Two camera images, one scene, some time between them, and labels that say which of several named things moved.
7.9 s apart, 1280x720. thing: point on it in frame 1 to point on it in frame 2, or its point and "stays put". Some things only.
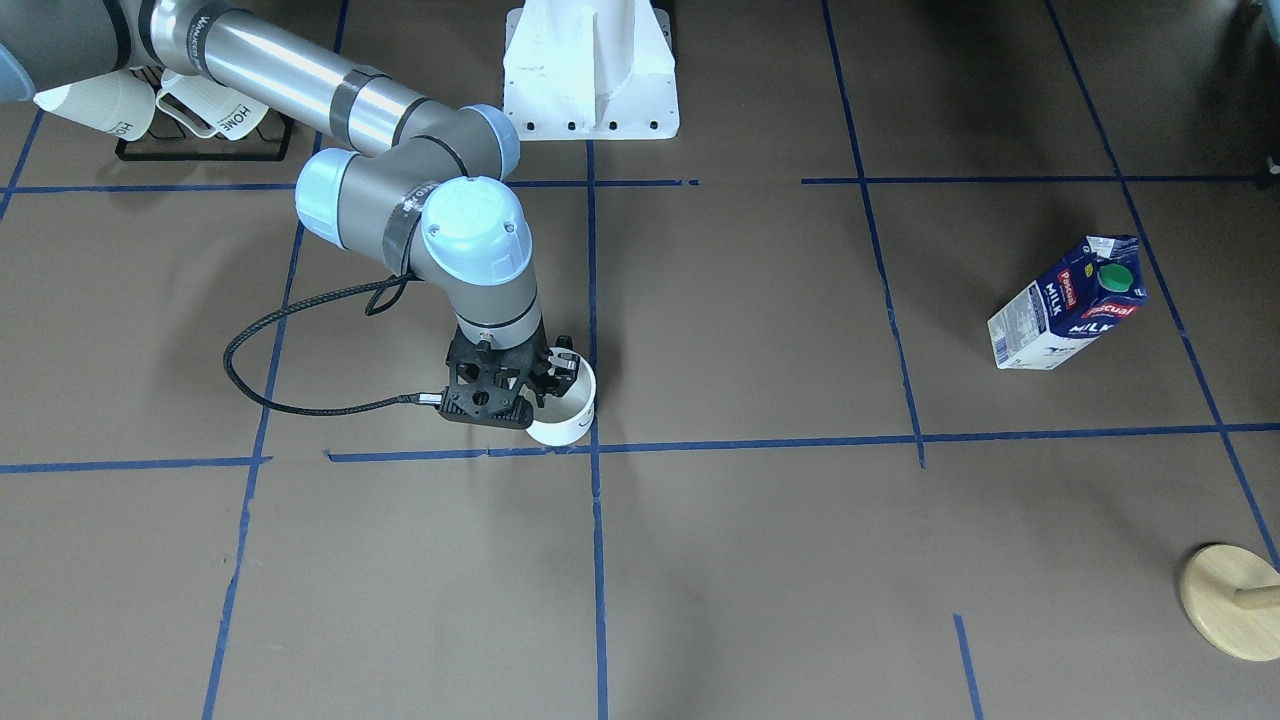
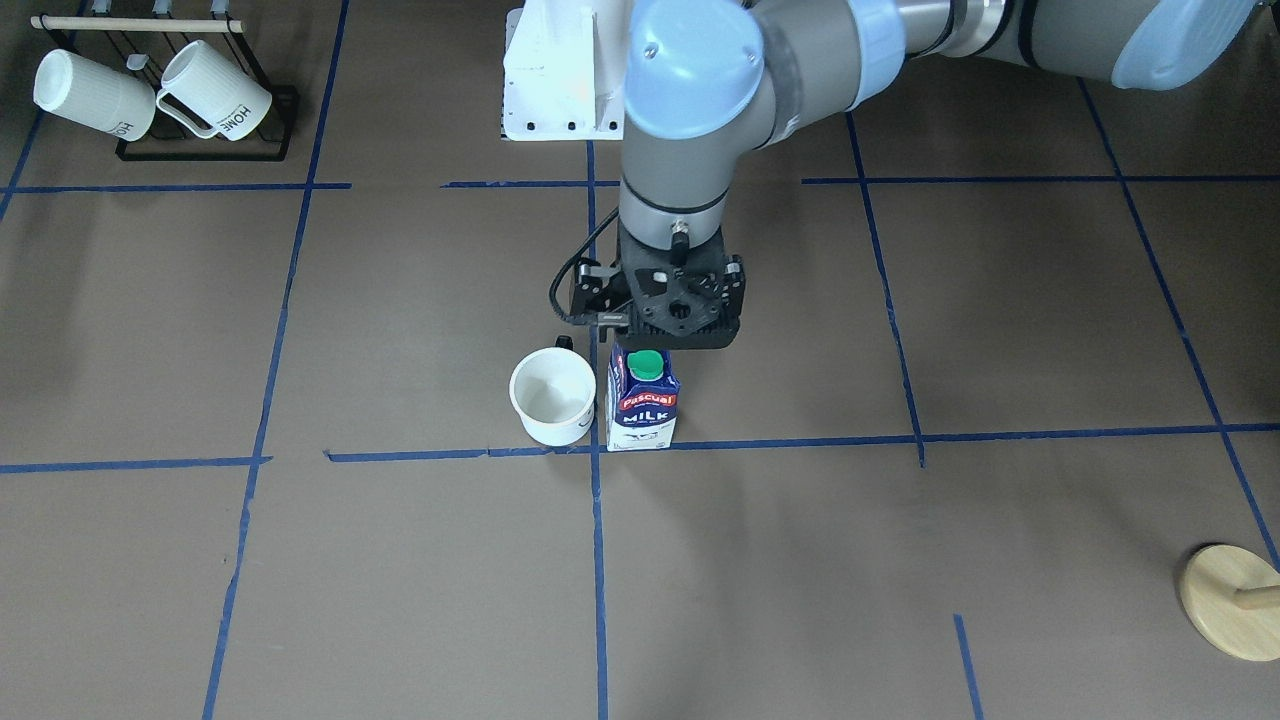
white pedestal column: [590, 70] stays put
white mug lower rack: [207, 108] stays put
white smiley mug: [565, 420] stays put
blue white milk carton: [1063, 312] to [642, 391]
